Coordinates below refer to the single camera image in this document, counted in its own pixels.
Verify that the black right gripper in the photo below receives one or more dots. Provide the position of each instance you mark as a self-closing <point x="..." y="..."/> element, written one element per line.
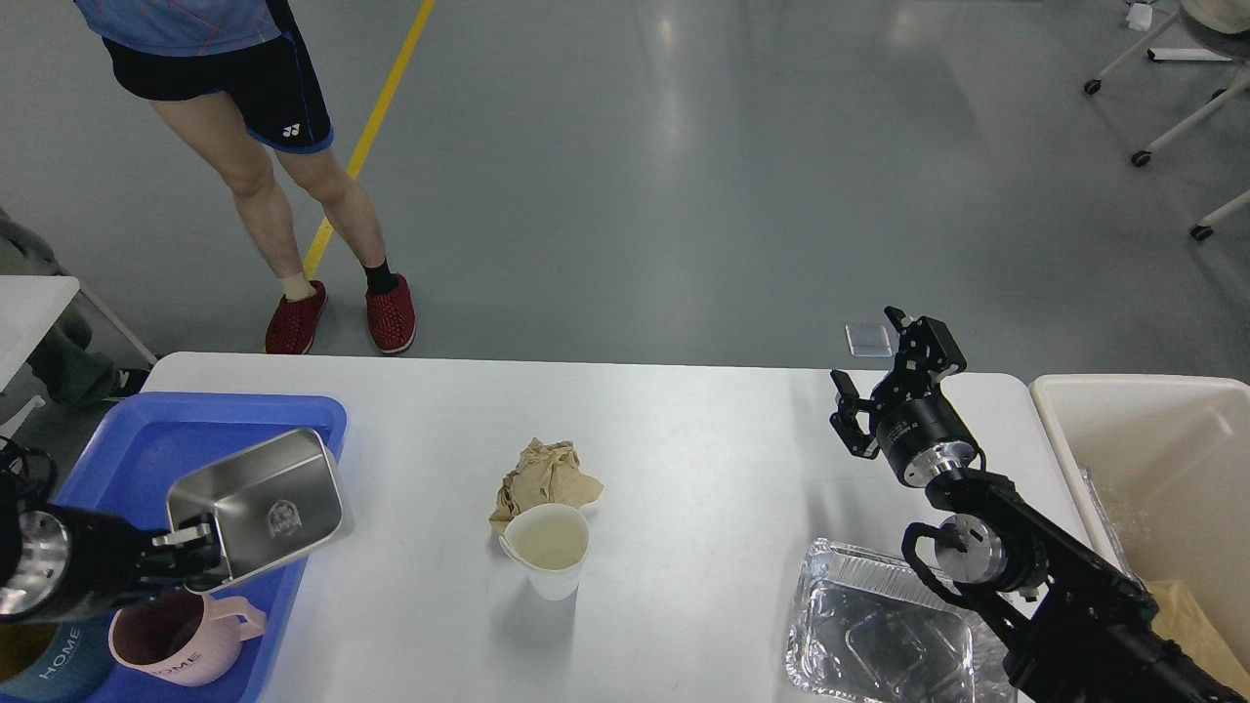
<point x="912" y="422"/>

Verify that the white side table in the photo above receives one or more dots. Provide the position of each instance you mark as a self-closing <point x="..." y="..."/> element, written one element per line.
<point x="30" y="306"/>

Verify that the blue plastic bin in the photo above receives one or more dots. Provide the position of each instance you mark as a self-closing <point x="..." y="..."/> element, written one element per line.
<point x="142" y="446"/>

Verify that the aluminium foil tray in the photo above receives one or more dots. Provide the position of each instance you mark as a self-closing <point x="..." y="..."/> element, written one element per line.
<point x="864" y="628"/>

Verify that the crumpled brown paper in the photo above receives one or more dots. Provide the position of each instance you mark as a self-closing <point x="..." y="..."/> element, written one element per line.
<point x="545" y="473"/>

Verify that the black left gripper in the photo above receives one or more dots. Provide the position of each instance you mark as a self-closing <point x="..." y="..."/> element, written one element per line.
<point x="73" y="564"/>

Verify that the dark blue yellow mug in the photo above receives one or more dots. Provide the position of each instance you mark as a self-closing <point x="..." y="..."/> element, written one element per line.
<point x="54" y="662"/>

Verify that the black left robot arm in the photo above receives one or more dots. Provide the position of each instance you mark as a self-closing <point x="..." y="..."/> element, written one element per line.
<point x="26" y="484"/>

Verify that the white paper cup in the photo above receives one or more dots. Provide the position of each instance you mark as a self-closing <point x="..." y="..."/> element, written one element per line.
<point x="550" y="543"/>

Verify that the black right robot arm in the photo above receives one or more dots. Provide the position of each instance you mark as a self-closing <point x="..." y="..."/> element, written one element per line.
<point x="1075" y="628"/>

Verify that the beige plastic bin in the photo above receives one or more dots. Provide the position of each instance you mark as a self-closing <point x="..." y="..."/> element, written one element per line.
<point x="1159" y="470"/>

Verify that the small steel tray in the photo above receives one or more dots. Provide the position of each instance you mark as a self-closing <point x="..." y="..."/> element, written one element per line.
<point x="267" y="506"/>

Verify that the pink mug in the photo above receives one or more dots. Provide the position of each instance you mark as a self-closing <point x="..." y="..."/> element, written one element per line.
<point x="184" y="638"/>

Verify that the standing person in shorts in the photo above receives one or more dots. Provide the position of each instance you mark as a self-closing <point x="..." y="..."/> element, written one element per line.
<point x="234" y="80"/>

